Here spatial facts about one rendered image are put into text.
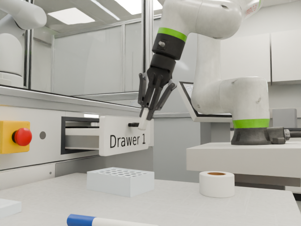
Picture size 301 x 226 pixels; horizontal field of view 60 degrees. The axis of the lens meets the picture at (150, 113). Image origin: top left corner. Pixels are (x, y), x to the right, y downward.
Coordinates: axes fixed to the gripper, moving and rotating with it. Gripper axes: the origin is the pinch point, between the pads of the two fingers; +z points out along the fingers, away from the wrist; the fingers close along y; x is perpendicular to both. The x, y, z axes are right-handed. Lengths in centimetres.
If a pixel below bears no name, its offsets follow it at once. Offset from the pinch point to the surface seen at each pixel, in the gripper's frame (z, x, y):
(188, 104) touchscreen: -8, 79, -11
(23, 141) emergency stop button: 9.7, -34.0, -10.4
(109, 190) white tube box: 12.9, -28.1, 10.0
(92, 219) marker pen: 9.1, -45.5, 18.0
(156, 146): 42, 166, -54
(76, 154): 17.4, -7.8, -15.3
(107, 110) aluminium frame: 3.0, 9.5, -20.2
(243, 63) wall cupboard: -88, 328, -24
